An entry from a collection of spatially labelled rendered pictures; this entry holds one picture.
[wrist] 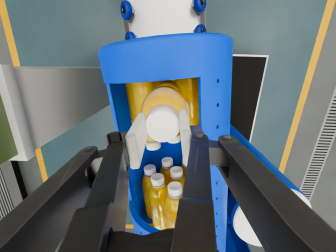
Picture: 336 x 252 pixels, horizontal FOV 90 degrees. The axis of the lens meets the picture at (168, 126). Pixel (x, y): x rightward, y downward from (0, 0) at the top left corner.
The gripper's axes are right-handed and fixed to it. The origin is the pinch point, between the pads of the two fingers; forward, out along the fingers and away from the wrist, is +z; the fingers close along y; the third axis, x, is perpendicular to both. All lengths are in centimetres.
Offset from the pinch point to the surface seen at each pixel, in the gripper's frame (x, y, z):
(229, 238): -98, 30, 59
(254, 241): -60, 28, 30
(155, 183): -24.3, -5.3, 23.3
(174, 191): -23.5, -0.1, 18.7
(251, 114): -38, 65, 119
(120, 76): 5.3, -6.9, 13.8
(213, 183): -17.9, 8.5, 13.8
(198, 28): 14.9, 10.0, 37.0
